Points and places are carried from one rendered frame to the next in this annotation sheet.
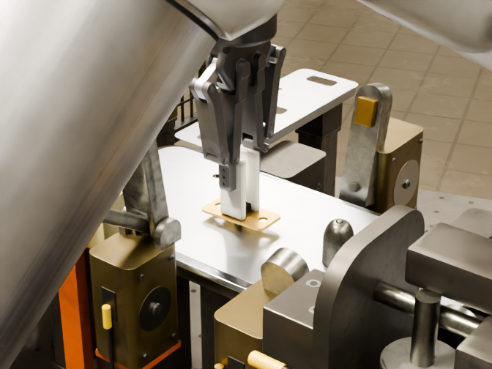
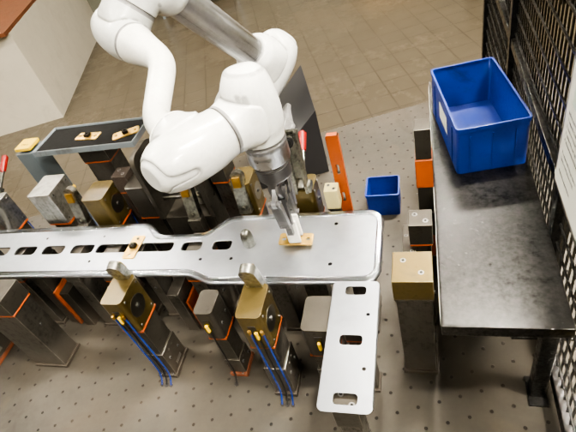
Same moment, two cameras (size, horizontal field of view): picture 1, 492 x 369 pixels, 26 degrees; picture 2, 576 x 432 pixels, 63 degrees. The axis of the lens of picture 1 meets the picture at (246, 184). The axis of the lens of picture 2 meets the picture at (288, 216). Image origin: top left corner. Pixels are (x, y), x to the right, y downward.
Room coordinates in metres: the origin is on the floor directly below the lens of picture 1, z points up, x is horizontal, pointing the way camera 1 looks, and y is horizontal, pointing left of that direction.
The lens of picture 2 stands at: (1.79, -0.20, 1.81)
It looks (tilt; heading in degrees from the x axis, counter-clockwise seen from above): 41 degrees down; 165
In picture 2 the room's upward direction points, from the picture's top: 18 degrees counter-clockwise
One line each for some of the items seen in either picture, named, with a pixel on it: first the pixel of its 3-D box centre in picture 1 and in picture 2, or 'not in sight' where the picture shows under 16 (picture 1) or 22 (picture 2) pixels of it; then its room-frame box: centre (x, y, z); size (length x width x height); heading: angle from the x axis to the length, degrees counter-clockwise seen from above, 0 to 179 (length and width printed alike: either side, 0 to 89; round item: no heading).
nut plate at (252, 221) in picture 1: (240, 209); (296, 237); (0.99, 0.01, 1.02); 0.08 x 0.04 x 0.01; 52
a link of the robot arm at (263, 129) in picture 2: not in sight; (247, 106); (0.99, 0.00, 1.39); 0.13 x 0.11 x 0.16; 105
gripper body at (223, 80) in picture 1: (239, 42); (276, 177); (0.99, 0.01, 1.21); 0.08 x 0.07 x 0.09; 142
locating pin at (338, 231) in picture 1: (338, 247); (248, 239); (0.92, -0.09, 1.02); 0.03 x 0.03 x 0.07
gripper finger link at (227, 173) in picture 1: (222, 170); not in sight; (0.97, 0.02, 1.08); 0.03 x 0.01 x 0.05; 142
